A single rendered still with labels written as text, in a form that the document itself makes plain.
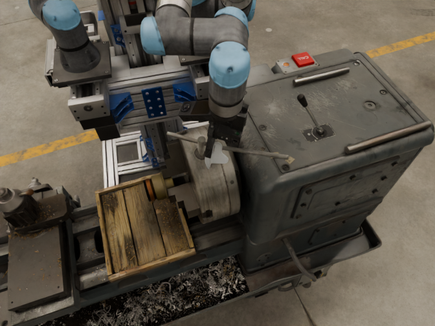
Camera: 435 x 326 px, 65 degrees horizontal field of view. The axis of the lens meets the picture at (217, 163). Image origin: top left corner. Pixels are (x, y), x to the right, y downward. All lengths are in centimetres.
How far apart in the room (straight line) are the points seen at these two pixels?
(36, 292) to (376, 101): 121
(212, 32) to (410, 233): 205
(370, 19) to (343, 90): 294
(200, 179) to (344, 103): 52
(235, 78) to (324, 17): 338
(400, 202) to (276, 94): 164
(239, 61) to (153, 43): 20
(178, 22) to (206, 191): 48
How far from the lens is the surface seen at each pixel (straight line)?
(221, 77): 64
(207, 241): 126
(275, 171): 94
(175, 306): 148
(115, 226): 132
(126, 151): 237
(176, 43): 73
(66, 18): 137
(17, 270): 129
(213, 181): 99
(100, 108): 142
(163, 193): 109
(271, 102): 111
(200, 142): 92
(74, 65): 145
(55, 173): 272
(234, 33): 71
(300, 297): 213
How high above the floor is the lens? 203
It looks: 55 degrees down
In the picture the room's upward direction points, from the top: 2 degrees counter-clockwise
